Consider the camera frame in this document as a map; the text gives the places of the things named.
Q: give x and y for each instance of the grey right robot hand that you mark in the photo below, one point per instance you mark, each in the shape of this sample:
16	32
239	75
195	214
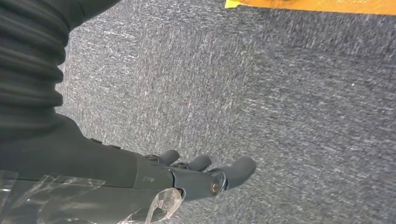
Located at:
92	173

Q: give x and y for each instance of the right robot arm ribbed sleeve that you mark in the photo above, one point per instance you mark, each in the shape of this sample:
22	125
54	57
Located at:
28	61

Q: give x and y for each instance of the yellow floor tape marking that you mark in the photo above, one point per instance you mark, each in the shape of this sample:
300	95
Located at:
309	6

